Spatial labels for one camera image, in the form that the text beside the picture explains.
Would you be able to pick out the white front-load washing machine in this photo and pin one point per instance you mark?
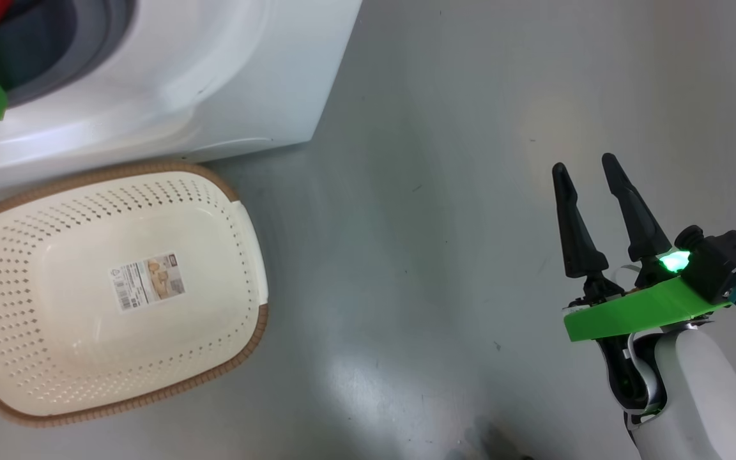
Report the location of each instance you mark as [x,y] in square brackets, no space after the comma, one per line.
[246,76]

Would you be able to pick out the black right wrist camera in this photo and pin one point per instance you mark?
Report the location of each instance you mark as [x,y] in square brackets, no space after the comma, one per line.
[726,259]

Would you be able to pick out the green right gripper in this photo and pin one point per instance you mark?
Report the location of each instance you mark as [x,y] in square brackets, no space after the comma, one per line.
[636,313]

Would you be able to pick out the cream perforated laundry basket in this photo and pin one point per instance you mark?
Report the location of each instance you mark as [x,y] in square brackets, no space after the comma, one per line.
[55,358]

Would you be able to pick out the paper product label sticker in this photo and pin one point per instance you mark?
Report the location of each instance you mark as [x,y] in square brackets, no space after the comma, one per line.
[147,282]

